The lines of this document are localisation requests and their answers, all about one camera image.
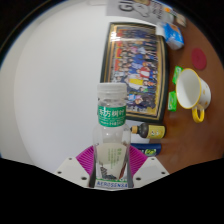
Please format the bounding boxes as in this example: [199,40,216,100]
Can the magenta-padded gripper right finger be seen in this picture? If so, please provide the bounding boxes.
[126,145,170,189]

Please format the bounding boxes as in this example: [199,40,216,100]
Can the small patterned pouch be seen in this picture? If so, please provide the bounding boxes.
[175,13,188,28]

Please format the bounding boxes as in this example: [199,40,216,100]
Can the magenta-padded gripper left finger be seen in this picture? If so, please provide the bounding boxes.
[54,145,98,189]

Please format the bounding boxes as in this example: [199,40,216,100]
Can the dark amber pump bottle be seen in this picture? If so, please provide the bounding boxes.
[130,122,166,140]

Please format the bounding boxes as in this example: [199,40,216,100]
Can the flat round red coaster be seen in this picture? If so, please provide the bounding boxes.
[190,47,208,71]

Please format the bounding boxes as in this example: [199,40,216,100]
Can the small puzzle cube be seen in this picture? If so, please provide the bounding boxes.
[163,5,175,17]

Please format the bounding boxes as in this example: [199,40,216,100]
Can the white printed paper bag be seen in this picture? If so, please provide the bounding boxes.
[105,0,168,18]

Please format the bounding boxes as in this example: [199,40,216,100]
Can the white yellow-rimmed mug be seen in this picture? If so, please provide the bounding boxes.
[175,67,212,124]

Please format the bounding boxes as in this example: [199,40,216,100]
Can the clear green-labelled drink bottle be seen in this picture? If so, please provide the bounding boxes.
[92,82,132,190]

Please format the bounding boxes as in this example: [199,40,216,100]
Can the framed group photo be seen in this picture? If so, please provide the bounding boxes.
[99,21,170,124]

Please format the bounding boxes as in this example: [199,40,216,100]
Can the green packet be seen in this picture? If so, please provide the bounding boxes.
[171,65,184,85]
[167,90,178,112]

